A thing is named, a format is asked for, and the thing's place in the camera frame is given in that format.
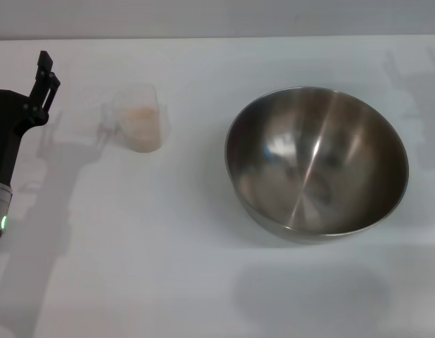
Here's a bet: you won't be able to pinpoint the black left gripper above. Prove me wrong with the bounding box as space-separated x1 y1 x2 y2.
0 50 62 191

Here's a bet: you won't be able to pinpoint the clear plastic measuring cup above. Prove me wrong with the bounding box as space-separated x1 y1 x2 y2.
99 82 171 154

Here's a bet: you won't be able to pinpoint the white rice grains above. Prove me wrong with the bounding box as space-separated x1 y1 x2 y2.
120 105 163 153

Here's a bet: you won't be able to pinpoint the stainless steel mixing bowl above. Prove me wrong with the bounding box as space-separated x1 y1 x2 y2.
224 86 410 246

